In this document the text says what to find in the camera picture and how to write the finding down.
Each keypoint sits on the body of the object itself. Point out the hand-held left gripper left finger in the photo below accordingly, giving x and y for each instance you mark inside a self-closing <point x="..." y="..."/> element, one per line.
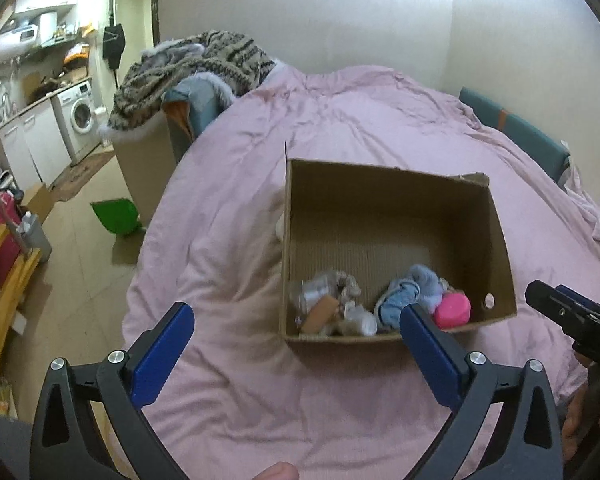
<point x="160" y="355"/>

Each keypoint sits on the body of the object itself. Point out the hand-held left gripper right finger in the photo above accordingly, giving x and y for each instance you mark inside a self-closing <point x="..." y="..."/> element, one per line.
<point x="430" y="355"/>

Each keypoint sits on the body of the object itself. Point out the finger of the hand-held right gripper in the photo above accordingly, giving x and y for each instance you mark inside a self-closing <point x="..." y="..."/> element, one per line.
<point x="545" y="297"/>
<point x="580" y="302"/>

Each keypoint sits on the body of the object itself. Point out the pink sock ball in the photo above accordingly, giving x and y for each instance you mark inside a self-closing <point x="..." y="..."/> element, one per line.
<point x="452" y="310"/>

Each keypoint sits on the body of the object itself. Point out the white fluffy item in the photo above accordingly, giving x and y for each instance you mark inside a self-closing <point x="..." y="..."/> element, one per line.
<point x="360" y="321"/>

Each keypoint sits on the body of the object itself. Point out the white frilly scrunchie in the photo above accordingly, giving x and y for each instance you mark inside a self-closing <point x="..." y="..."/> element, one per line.
<point x="347" y="287"/>

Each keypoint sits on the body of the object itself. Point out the clear plastic packet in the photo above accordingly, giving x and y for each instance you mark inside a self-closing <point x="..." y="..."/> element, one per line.
<point x="310" y="287"/>

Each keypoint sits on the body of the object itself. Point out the brown cardboard box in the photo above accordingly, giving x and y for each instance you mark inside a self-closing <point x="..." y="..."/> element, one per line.
<point x="380" y="210"/>

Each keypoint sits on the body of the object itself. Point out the person's right hand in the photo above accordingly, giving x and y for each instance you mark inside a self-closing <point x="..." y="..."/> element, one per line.
<point x="577" y="410"/>

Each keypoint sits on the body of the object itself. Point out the person's left hand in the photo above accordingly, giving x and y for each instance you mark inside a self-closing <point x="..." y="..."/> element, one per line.
<point x="280" y="472"/>

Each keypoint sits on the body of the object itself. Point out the light blue plush sock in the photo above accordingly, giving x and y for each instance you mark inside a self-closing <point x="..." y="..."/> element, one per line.
<point x="405" y="290"/>

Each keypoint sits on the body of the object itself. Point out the white crumpled cloth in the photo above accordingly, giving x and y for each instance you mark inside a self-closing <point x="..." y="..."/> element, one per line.
<point x="597" y="215"/>

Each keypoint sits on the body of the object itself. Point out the green dustpan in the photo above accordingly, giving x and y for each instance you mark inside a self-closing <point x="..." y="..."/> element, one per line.
<point x="115" y="217"/>

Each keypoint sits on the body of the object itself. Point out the pink duvet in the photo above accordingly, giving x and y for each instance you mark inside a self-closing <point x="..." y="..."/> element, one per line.
<point x="230" y="210"/>

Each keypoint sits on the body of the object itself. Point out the grey bin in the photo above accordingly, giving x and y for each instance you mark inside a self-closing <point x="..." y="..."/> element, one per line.
<point x="35" y="240"/>

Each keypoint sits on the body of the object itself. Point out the white fleece cloth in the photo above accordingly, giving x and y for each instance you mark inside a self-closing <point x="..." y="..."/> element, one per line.
<point x="280" y="227"/>

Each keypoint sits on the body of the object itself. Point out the grey clothing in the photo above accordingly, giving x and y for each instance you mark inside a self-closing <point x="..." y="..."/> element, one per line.
<point x="5" y="445"/>

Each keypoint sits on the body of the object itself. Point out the beige bed base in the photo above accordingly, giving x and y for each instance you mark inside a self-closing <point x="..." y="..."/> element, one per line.
<point x="145" y="170"/>

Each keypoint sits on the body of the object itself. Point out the small cardboard floor box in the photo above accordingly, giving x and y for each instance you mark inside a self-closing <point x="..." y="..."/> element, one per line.
<point x="40" y="202"/>

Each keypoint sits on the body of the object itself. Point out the brown door mat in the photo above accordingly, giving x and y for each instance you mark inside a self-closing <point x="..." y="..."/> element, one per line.
<point x="82" y="175"/>

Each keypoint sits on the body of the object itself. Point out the white kitchen cabinets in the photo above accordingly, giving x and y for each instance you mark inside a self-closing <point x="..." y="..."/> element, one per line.
<point x="35" y="145"/>

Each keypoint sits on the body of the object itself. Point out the white washing machine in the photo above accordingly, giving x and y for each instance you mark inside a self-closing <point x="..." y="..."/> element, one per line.
<point x="77" y="115"/>

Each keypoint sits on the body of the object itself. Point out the orange bag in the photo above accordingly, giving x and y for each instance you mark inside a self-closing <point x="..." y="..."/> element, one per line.
<point x="76" y="56"/>

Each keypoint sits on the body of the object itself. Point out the black hanging bag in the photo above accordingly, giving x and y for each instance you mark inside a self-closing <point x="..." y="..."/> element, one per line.
<point x="114" y="45"/>

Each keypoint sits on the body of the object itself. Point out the white water heater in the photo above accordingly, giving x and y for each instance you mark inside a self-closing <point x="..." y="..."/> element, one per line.
<point x="12" y="45"/>

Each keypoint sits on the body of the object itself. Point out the yellow wooden frame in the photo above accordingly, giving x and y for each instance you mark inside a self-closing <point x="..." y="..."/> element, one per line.
<point x="10" y="300"/>

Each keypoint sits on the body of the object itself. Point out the white wall cabinet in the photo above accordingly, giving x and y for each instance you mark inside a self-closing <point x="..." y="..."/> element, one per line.
<point x="45" y="0"/>

